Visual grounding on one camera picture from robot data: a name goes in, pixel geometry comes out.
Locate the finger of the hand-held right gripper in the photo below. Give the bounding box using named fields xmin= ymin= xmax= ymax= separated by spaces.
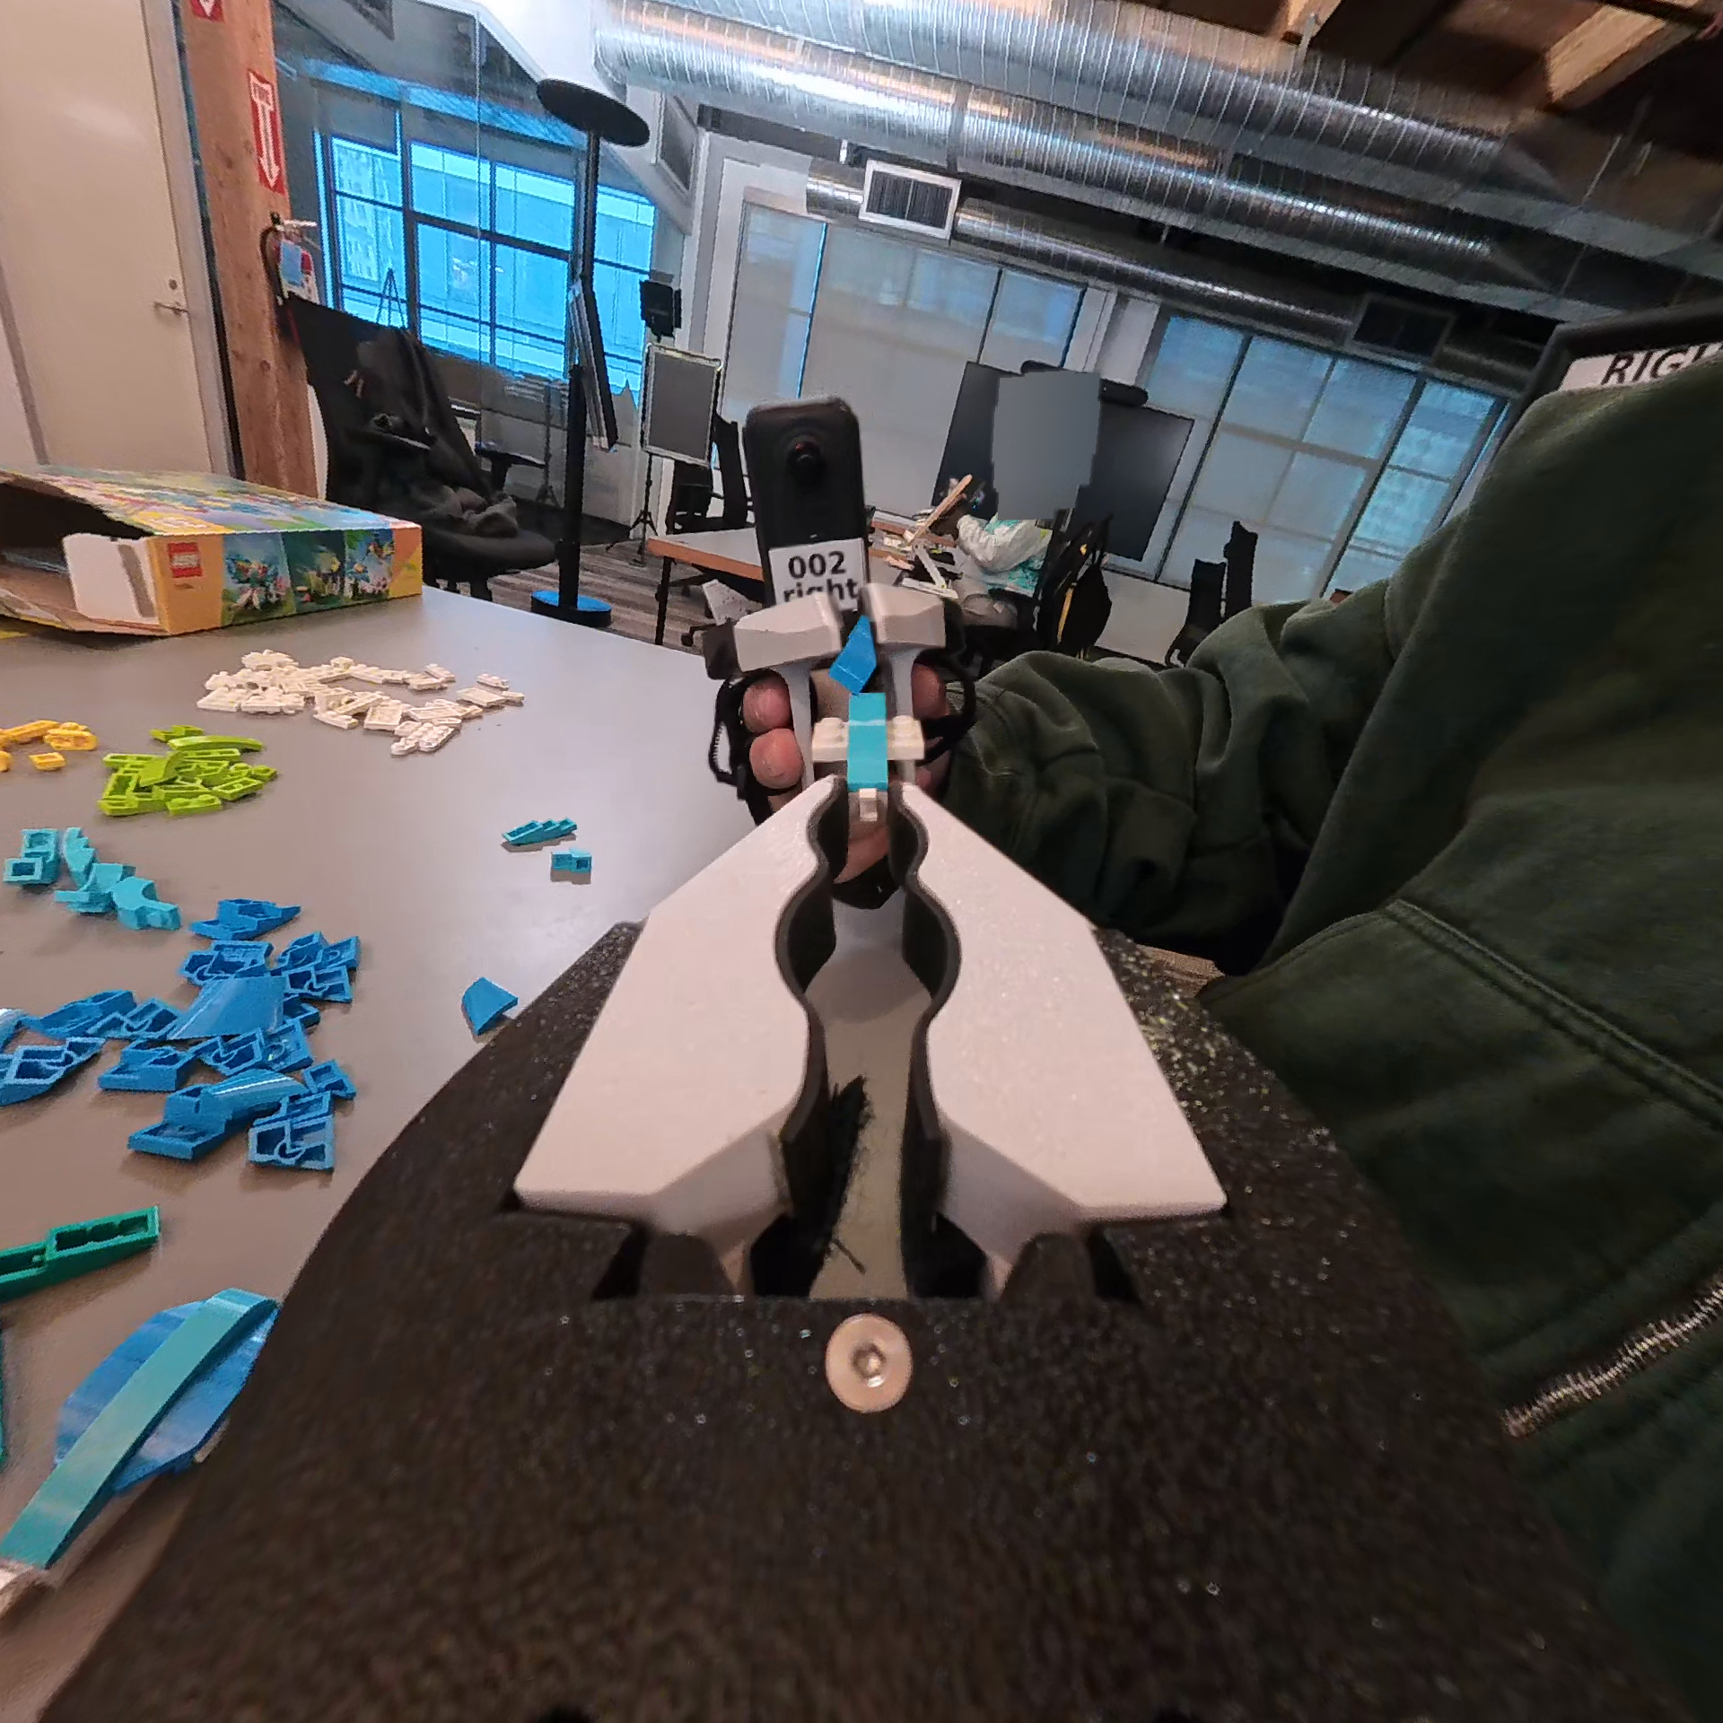
xmin=866 ymin=581 xmax=947 ymax=792
xmin=734 ymin=596 xmax=846 ymax=799

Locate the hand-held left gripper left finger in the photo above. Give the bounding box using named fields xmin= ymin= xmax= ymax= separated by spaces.
xmin=515 ymin=781 xmax=829 ymax=1297

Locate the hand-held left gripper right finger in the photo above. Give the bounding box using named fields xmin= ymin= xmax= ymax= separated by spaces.
xmin=889 ymin=785 xmax=1228 ymax=1297

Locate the small white and blue lego assembly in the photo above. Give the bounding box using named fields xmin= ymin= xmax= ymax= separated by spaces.
xmin=811 ymin=694 xmax=927 ymax=828

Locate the person's right forearm green sleeve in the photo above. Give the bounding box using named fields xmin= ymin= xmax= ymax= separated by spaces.
xmin=942 ymin=358 xmax=1723 ymax=977

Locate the pile of white lego pieces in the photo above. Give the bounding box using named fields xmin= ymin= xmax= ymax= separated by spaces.
xmin=196 ymin=651 xmax=528 ymax=759

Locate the open cardboard lego box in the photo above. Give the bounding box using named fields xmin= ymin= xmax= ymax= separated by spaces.
xmin=0 ymin=464 xmax=424 ymax=638

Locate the pile of lime lego pieces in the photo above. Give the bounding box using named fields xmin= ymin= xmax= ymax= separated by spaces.
xmin=100 ymin=724 xmax=276 ymax=820

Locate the pile of light blue lego pieces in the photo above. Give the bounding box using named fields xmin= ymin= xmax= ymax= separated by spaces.
xmin=4 ymin=825 xmax=181 ymax=934

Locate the pile of teal lego plates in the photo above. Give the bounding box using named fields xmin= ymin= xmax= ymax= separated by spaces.
xmin=0 ymin=1204 xmax=164 ymax=1300

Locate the large light blue lego assembly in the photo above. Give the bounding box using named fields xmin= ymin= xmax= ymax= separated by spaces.
xmin=0 ymin=1288 xmax=280 ymax=1616

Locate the person's right hand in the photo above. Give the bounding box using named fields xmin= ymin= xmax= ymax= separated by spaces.
xmin=739 ymin=667 xmax=949 ymax=891

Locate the black office chair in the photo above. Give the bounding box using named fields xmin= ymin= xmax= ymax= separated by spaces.
xmin=1169 ymin=523 xmax=1261 ymax=665
xmin=1029 ymin=517 xmax=1114 ymax=657
xmin=286 ymin=295 xmax=555 ymax=596
xmin=669 ymin=420 xmax=750 ymax=537

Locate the wooden stick model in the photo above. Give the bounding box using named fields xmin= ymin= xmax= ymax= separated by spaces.
xmin=875 ymin=479 xmax=975 ymax=582

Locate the light panel on tripod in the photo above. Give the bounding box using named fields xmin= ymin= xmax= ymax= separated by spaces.
xmin=621 ymin=340 xmax=723 ymax=539

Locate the black floor lamp blue base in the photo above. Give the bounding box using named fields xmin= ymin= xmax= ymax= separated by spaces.
xmin=532 ymin=79 xmax=650 ymax=631

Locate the large black monitor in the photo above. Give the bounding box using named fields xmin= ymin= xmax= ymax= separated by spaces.
xmin=936 ymin=364 xmax=1195 ymax=563

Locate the white air vent grille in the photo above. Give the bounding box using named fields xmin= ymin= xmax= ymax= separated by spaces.
xmin=860 ymin=158 xmax=960 ymax=238

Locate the dark jacket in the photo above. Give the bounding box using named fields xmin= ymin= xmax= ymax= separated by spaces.
xmin=343 ymin=327 xmax=473 ymax=500

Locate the person's green hoodie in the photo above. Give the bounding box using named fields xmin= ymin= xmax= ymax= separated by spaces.
xmin=1198 ymin=888 xmax=1723 ymax=1723

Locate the white door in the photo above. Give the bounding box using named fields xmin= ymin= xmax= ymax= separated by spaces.
xmin=0 ymin=0 xmax=229 ymax=475

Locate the black device with white label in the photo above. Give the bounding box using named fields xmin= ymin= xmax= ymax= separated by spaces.
xmin=1534 ymin=302 xmax=1723 ymax=406

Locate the wide silver air duct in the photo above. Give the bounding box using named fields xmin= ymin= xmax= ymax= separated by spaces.
xmin=592 ymin=0 xmax=1723 ymax=259

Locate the wooden post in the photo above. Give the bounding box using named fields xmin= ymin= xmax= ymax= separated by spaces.
xmin=181 ymin=0 xmax=325 ymax=500

